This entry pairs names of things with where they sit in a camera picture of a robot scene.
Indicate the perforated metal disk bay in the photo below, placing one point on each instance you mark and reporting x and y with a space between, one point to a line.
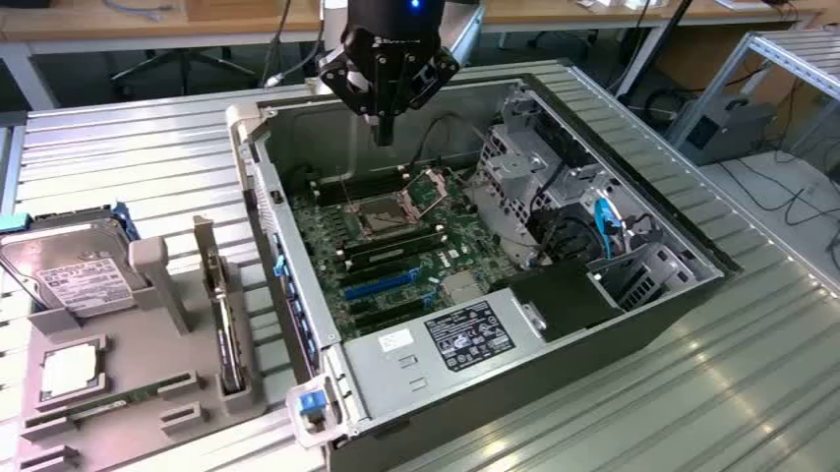
640 285

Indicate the silver CPU chip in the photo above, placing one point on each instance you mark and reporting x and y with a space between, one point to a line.
69 369

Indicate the long wooden desk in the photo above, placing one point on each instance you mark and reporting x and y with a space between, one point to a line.
722 18

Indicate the CPU socket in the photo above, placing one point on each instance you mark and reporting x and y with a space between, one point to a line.
381 218

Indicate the aluminium frame table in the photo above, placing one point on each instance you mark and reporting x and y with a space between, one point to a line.
787 54

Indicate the graphics card with metal bracket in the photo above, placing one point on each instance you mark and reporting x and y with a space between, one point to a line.
226 334

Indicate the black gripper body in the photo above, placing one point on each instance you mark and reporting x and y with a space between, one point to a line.
395 29

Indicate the black plastic cover block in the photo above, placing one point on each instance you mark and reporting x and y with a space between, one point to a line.
557 300

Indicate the open PC case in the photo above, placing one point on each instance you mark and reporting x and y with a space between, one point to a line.
525 418

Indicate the black expansion slot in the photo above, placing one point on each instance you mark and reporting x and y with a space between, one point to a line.
381 274
395 319
388 307

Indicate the wooden desk with white legs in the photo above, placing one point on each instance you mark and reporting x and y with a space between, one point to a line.
99 24

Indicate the grey power supply unit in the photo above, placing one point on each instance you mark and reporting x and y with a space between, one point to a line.
395 373

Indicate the blue plastic disk caddy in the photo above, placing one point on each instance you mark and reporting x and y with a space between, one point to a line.
125 221

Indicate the metal drive cage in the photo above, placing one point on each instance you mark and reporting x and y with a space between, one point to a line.
519 169

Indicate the silver hard disk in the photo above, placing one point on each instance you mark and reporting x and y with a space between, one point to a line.
66 260

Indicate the green loose RAM stick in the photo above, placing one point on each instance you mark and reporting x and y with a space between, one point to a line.
99 407

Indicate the black case lock knob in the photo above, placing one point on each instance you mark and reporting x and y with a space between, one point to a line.
277 196

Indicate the blue expansion slot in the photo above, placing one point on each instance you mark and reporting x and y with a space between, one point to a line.
381 287

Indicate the green motherboard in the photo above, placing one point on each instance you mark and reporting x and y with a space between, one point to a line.
469 241

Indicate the silver chipset heatsink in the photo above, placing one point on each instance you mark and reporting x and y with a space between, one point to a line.
463 290

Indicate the blue case latch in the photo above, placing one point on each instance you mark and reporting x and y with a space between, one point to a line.
310 403

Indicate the grey parts rack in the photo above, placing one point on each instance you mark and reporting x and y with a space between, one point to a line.
145 344

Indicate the black office chair base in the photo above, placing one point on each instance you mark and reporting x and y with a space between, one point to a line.
188 56

